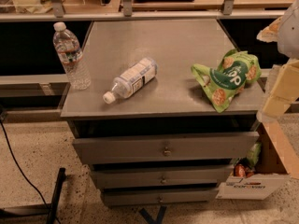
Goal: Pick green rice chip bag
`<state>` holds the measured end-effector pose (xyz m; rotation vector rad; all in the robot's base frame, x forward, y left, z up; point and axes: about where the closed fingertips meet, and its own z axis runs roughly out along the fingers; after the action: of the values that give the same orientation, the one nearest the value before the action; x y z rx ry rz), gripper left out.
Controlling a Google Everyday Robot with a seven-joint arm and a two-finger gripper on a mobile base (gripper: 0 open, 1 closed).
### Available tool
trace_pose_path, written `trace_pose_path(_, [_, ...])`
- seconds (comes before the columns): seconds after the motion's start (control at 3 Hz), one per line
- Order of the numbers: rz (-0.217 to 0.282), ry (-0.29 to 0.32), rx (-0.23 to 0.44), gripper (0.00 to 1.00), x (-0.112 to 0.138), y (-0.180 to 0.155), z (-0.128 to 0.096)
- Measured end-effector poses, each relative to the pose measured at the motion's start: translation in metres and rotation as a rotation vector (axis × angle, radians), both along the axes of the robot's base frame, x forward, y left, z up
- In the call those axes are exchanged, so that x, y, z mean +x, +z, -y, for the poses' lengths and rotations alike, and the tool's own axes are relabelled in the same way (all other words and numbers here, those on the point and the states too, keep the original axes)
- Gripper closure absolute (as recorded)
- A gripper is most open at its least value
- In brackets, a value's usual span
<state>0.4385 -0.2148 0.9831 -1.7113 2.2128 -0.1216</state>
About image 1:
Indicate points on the grey drawer cabinet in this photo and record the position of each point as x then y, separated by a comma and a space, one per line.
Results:
172, 103

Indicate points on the metal shelf rail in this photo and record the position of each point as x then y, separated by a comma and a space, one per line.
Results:
127, 14

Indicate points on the bottom grey drawer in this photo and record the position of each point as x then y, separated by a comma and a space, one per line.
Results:
159, 196

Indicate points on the green rice chip bag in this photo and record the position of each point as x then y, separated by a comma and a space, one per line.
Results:
236, 70

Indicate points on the middle grey drawer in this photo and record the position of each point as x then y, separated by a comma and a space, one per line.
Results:
158, 177

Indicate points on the top grey drawer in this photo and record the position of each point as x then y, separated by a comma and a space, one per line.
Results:
172, 147

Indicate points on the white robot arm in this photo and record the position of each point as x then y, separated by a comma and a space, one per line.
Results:
282, 84

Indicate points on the green snack bag in box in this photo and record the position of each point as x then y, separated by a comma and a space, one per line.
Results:
253, 154

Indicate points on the cardboard box with snacks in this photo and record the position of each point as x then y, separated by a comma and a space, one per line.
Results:
277, 164

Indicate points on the grey drawer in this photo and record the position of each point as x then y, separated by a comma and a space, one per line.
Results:
159, 196
158, 177
172, 147

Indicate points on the lying white-label bottle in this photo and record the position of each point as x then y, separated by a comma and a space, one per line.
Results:
131, 80

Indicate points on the upright clear water bottle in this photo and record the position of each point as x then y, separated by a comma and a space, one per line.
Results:
70, 55

